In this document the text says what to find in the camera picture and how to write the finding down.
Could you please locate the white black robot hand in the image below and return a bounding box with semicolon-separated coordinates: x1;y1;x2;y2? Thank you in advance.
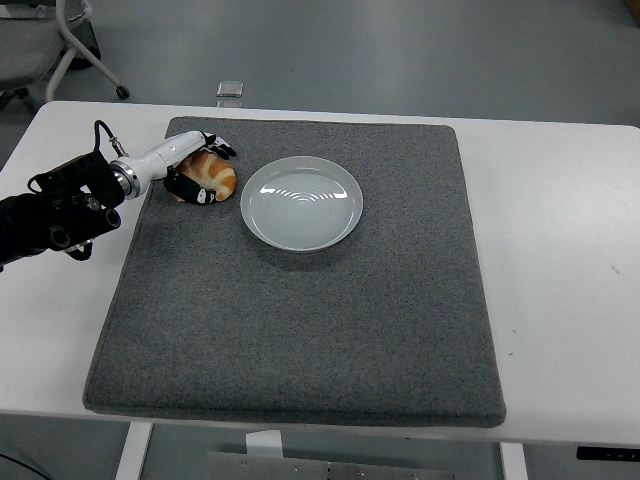
127;129;238;205

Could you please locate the golden croissant bread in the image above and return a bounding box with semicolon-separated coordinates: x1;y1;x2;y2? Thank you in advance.
172;149;237;202

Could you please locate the round white plate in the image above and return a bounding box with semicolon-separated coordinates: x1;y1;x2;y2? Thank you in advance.
239;155;365;254

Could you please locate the grey metal plate with screws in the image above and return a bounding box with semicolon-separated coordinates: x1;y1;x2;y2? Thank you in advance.
205;451;456;480

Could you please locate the grey office chair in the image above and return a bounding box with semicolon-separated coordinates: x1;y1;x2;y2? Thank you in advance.
0;0;131;114

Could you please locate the grey felt mat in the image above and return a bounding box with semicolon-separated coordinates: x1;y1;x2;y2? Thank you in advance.
81;116;507;429

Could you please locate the white table leg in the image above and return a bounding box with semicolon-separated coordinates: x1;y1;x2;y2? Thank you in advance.
499;442;529;480
114;423;155;480

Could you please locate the black table control panel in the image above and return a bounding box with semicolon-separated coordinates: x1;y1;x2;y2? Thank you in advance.
575;445;640;462

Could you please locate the thin black floor cable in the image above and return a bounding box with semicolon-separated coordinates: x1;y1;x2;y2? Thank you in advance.
0;449;39;480

